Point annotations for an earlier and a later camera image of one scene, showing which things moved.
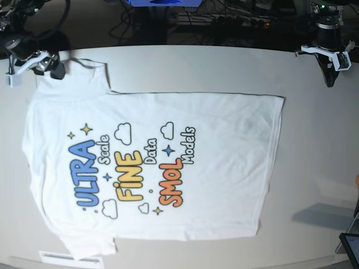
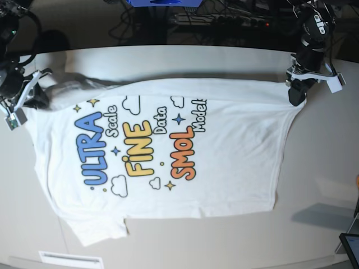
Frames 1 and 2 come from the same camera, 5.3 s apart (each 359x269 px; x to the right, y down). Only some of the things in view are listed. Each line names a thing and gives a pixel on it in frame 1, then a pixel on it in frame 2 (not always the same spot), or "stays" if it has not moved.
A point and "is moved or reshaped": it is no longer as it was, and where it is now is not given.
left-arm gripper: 21,51 -> 12,83
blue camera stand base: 165,3 stays
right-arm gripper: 328,36 -> 307,65
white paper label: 56,260 stays
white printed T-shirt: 105,165 is moved or reshaped
